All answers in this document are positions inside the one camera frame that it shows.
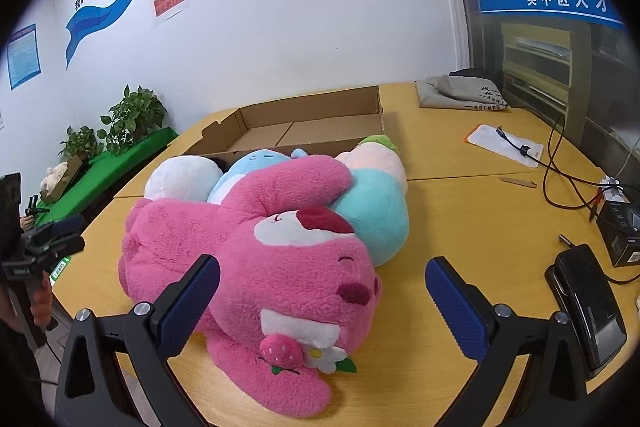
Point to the white pouch orange edge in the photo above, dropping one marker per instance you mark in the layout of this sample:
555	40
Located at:
492	146

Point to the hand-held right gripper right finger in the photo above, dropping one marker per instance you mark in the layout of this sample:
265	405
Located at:
452	307

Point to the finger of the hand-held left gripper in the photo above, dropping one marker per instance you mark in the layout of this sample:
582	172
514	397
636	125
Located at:
57	234

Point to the beige plush toy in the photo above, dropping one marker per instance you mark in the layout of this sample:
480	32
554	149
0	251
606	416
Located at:
52	177

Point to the brown cardboard box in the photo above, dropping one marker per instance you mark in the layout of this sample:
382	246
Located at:
300	132

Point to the teal plush toy green hat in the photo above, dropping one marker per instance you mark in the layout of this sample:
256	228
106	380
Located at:
370	212

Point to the light blue plush toy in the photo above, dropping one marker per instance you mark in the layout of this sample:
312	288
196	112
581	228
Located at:
245	172

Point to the blue sign banner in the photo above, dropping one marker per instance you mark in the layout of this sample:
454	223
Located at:
550	2

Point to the large potted green plant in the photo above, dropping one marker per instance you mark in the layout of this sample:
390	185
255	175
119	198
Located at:
132	114

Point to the small wooden stick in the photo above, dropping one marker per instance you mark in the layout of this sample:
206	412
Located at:
517	182

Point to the green covered bench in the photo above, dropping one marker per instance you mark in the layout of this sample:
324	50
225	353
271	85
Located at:
125	162

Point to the black stapler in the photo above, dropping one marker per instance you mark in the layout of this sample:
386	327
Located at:
590	307

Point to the small potted green plant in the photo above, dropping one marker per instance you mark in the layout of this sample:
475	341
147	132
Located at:
80	142

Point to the grey cloth bag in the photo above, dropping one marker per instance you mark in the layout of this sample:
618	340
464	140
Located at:
450	94

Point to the person's left hand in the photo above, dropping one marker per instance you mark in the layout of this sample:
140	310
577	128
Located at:
41	304

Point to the blue framed wall poster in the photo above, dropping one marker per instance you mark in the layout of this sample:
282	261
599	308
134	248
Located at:
24	54

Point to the black cardboard box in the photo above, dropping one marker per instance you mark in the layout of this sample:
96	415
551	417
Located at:
620	232

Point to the pink plush bear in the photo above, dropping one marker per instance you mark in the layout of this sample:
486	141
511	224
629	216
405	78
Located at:
300	267

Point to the small cardboard box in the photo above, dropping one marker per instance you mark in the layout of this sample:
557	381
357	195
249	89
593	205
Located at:
67	177

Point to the red wall notice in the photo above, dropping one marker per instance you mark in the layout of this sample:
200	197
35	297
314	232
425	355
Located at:
171	2

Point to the white power strip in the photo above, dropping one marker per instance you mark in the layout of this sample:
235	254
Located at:
611	187

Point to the white plush toy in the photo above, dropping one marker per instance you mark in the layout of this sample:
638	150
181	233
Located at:
180	177

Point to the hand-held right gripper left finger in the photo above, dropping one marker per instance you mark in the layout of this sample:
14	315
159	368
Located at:
185	307

